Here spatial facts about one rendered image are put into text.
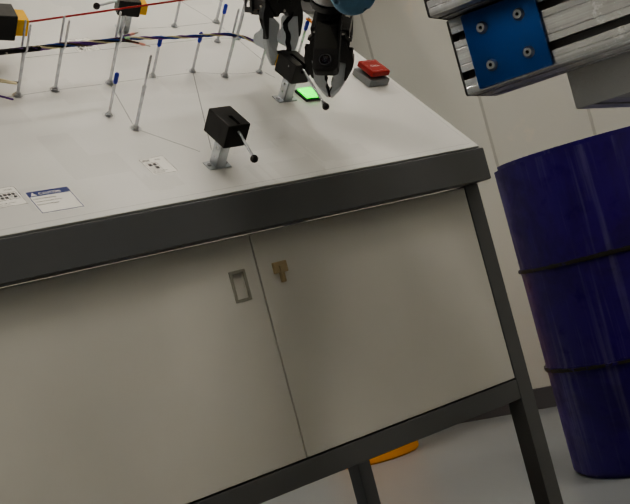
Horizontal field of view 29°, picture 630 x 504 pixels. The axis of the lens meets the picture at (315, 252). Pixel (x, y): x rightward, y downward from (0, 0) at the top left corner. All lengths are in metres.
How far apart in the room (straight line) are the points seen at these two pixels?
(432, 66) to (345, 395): 2.79
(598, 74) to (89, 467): 0.95
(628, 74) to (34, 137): 1.04
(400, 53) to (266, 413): 2.98
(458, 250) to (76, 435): 0.90
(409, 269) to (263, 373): 0.40
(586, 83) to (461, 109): 3.31
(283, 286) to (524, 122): 2.65
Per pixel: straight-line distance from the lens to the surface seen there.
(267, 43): 2.33
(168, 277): 1.95
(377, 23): 4.90
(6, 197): 1.88
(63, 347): 1.85
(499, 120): 4.66
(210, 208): 1.97
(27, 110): 2.12
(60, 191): 1.92
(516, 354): 2.45
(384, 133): 2.35
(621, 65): 1.41
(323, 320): 2.12
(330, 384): 2.11
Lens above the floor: 0.68
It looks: 2 degrees up
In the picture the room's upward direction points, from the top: 15 degrees counter-clockwise
